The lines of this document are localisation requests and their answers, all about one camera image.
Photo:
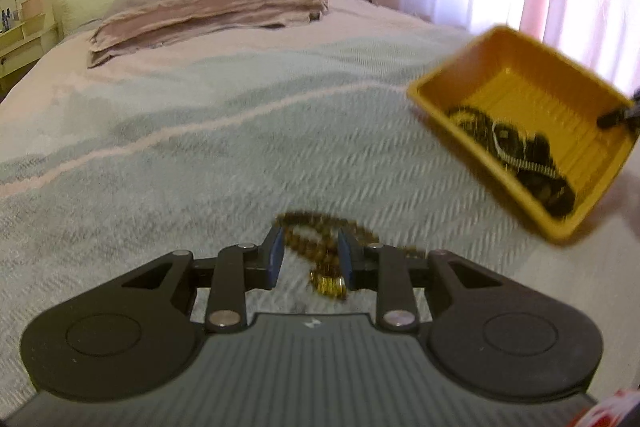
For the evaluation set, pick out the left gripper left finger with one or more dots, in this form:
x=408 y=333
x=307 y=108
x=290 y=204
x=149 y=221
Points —
x=240 y=268

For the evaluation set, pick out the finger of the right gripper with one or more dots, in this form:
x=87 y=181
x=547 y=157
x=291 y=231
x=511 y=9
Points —
x=623 y=116

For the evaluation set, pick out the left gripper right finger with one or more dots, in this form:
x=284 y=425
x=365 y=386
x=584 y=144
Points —
x=384 y=270

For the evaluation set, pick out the orange plastic tray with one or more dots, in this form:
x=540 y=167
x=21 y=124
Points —
x=503 y=88

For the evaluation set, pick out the black wristwatch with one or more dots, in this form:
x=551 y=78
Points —
x=541 y=178

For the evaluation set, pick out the grey pink bedspread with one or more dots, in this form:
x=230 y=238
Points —
x=199 y=145

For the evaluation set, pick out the folded pink blanket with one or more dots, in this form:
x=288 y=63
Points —
x=133 y=25

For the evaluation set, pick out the cream dressing table shelf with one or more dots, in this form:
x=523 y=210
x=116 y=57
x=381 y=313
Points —
x=28 y=31

